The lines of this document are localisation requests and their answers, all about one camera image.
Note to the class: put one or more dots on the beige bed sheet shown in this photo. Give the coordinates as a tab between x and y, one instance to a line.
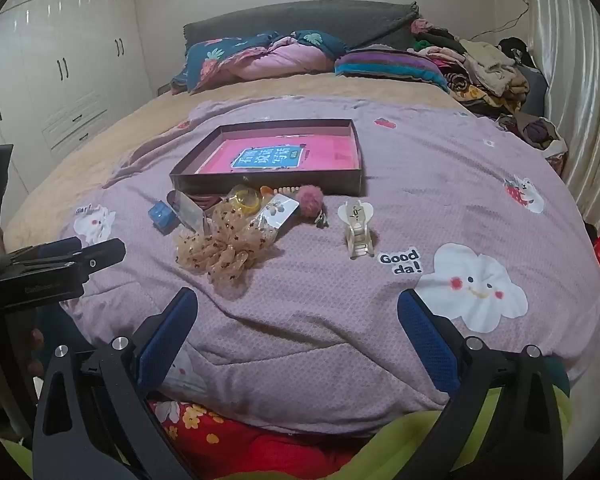
105	135

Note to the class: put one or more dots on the pile of clothes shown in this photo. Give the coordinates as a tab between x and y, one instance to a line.
485	65

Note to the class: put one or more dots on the striped folded blanket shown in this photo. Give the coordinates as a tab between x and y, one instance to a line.
385	65

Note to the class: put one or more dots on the carded flower hair clip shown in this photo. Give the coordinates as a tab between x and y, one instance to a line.
275	212

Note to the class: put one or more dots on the white beaded hair clip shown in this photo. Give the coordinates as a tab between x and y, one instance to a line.
287	190

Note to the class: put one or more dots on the pink book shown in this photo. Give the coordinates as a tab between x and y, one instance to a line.
330	152

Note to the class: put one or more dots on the blue pink floral quilt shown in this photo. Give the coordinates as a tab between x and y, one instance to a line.
280	60

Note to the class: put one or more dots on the beige star-dotted scrunchie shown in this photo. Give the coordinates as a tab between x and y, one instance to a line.
220	250

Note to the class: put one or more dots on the small blue plastic box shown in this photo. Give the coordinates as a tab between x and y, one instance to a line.
161	216

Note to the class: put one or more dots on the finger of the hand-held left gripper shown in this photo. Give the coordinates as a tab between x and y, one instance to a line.
105	255
50	249

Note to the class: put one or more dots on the red floral cloth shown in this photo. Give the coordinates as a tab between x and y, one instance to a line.
240	450

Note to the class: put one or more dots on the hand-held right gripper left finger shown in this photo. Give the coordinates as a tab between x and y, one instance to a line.
170	340

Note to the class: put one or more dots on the bag of dark clothes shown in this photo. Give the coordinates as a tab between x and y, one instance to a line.
535	132

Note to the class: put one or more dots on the white wardrobe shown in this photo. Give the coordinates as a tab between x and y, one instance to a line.
80	60

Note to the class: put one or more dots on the grey bed headboard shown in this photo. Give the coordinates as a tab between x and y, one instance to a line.
305	17

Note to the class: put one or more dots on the yellow clear hair clip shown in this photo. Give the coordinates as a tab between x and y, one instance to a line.
245	200

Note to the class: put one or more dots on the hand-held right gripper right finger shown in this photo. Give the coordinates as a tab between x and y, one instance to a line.
430	345

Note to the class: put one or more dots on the dark red hair clip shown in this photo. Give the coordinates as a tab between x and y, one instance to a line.
207	201

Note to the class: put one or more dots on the cream hair claw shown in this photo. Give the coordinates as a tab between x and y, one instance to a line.
355	230

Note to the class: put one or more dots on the person's left hand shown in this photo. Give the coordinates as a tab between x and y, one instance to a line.
34	342

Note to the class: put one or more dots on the purple printed blanket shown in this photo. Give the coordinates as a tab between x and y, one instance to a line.
330	310

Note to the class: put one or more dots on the lime green garment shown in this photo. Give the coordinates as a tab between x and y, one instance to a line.
405	450

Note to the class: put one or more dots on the white pleated curtain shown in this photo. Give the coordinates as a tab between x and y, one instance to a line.
580	85

